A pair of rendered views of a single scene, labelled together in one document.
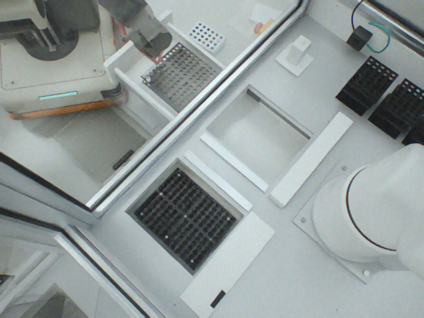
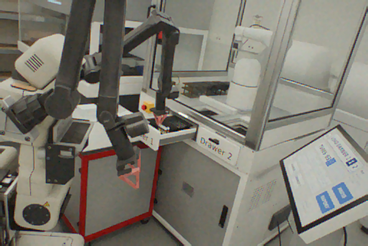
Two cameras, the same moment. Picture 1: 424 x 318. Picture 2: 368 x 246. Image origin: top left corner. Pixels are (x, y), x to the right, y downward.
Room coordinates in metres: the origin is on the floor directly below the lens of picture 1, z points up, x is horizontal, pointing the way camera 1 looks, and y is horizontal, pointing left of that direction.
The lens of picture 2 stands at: (0.16, 1.74, 1.54)
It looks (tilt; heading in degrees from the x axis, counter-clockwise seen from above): 21 degrees down; 281
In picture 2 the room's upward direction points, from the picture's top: 10 degrees clockwise
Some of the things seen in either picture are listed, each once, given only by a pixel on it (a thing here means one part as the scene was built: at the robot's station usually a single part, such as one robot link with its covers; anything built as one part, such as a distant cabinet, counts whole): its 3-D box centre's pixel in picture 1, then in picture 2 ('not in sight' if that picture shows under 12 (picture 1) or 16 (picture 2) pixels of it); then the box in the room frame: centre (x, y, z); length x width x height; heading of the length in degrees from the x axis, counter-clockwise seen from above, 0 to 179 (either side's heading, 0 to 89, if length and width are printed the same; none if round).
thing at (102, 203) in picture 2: not in sight; (100, 172); (1.02, 0.07, 0.38); 0.62 x 0.58 x 0.76; 147
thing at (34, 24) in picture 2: not in sight; (102, 37); (1.76, -1.18, 1.13); 1.78 x 1.14 x 0.45; 147
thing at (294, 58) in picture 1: (298, 50); not in sight; (0.66, -0.21, 1.00); 0.09 x 0.08 x 0.10; 57
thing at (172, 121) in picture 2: not in sight; (169, 126); (0.56, 0.11, 0.87); 0.22 x 0.18 x 0.06; 57
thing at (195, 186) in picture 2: not in sight; (220, 174); (0.21, -0.34, 0.40); 1.03 x 0.95 x 0.80; 147
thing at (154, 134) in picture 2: not in sight; (142, 131); (0.67, 0.28, 0.87); 0.29 x 0.02 x 0.11; 147
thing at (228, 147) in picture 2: not in sight; (217, 145); (0.25, 0.21, 0.87); 0.29 x 0.02 x 0.11; 147
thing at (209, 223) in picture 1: (185, 217); not in sight; (0.14, 0.04, 0.87); 0.22 x 0.18 x 0.06; 57
